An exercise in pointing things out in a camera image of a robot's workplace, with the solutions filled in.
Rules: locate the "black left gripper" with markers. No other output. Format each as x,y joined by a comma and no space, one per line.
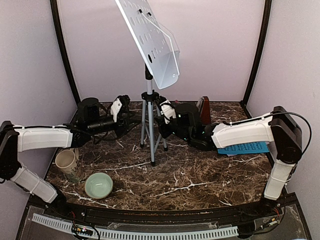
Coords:
123,127

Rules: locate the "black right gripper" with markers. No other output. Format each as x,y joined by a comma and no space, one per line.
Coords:
165,133

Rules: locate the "grey perforated music stand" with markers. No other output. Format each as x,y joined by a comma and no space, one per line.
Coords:
161,60

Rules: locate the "blue sheet music page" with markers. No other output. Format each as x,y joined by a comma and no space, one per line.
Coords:
245,148

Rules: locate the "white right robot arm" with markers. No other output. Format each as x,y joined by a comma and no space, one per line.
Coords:
277,129

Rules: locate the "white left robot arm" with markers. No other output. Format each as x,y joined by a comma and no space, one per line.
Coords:
15,139

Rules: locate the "red-brown wooden metronome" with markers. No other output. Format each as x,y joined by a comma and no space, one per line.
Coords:
203,106

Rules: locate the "cream ceramic mug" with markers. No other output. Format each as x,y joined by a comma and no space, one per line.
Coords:
67,162

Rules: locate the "light green ceramic bowl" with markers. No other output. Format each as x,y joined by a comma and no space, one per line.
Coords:
98,185

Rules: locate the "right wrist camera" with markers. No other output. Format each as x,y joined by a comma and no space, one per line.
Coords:
166,109

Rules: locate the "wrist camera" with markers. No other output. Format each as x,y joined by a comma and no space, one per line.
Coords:
118,104
166,109

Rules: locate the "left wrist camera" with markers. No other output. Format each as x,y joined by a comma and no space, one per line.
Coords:
118,104

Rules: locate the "white slotted cable duct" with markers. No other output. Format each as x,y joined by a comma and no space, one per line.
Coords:
121,231

